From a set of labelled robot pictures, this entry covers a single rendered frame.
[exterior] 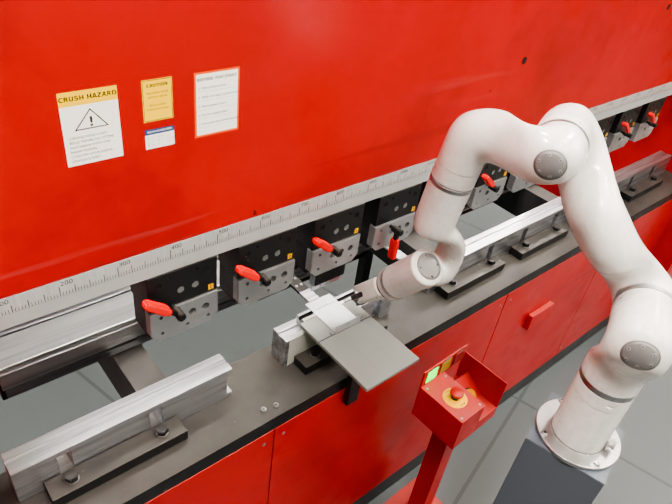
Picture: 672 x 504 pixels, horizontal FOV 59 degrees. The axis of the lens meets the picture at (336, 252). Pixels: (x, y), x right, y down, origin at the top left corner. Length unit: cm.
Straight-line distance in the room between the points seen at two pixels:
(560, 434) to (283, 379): 68
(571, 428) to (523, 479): 20
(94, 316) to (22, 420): 118
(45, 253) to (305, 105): 52
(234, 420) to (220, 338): 144
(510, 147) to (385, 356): 67
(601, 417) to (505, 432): 144
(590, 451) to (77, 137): 119
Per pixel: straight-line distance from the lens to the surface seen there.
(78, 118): 95
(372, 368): 148
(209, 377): 147
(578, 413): 141
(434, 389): 178
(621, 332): 120
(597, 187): 116
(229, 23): 101
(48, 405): 277
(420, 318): 184
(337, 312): 160
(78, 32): 91
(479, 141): 113
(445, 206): 120
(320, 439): 176
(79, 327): 160
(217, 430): 149
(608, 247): 117
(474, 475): 263
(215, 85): 103
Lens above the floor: 207
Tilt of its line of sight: 36 degrees down
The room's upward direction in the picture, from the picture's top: 9 degrees clockwise
